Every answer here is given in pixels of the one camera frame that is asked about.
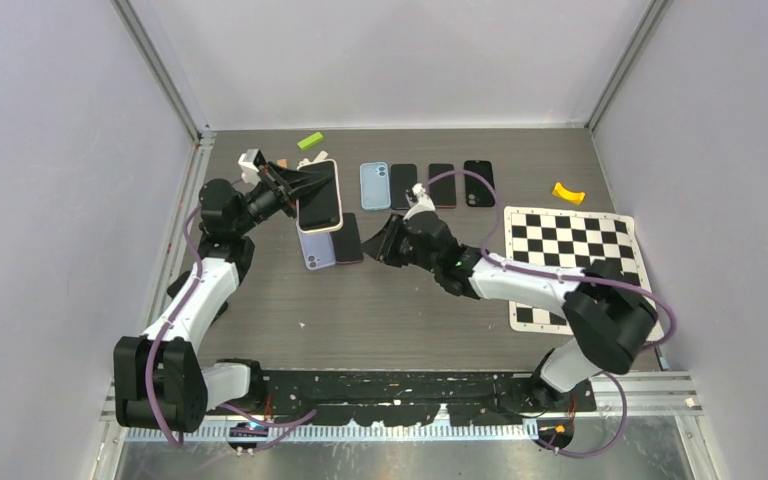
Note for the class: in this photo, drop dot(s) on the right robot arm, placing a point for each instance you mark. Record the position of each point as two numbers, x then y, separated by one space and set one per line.
610 320

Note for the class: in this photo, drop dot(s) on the yellow curved block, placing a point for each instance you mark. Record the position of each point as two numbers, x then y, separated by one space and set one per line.
570 196

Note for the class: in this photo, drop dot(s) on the green lego brick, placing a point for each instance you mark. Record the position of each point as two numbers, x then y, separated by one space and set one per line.
310 141

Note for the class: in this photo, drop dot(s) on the black phone from lilac case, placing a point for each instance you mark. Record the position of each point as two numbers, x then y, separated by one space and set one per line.
346 241

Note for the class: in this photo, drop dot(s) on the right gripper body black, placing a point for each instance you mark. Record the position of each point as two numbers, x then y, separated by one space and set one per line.
411 256

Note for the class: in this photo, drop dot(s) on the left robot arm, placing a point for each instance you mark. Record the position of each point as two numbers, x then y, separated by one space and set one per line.
158 380

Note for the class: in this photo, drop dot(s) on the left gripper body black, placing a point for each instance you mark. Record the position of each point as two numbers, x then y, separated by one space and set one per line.
269 198

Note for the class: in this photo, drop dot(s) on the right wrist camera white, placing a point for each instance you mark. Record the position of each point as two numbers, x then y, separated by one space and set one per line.
419 201

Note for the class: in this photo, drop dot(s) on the purple phone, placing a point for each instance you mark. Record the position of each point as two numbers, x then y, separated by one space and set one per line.
443 191

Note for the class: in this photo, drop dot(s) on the black phone with dark frame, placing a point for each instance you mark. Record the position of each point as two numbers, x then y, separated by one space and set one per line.
403 176

